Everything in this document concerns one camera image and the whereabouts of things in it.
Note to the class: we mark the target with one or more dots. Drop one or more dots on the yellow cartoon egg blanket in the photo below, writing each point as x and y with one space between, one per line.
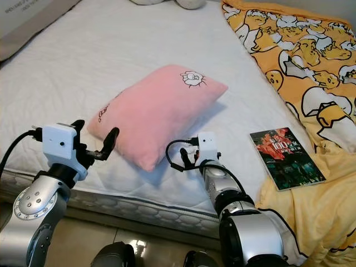
311 55

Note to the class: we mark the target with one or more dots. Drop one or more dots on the beige plush toy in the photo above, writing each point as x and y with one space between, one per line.
192 3

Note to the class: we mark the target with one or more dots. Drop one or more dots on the white quilted mattress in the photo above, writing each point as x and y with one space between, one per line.
117 44

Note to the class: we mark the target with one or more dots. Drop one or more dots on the grey printed large pillow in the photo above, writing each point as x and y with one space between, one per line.
28 22

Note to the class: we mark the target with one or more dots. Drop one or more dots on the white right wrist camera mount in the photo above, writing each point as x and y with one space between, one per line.
207 147

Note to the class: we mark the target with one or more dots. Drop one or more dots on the dark left robot leg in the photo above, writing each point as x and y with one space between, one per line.
114 256

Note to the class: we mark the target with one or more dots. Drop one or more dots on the dark robot leg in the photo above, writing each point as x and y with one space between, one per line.
114 256
200 260

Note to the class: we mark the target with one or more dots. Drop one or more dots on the dark right robot leg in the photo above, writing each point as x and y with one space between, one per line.
200 260

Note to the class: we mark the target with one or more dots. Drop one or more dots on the pink plush pillow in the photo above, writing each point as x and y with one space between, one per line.
156 111

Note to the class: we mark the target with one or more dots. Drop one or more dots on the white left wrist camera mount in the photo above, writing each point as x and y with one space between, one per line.
61 144

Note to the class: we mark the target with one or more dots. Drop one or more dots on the dark red-green cover book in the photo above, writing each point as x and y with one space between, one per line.
286 160

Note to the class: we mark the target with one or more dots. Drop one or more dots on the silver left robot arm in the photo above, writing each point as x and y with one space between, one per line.
33 211

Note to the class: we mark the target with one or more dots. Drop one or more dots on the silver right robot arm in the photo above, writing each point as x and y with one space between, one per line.
261 239

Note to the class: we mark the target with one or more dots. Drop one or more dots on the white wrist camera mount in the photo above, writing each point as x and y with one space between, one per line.
207 147
61 144

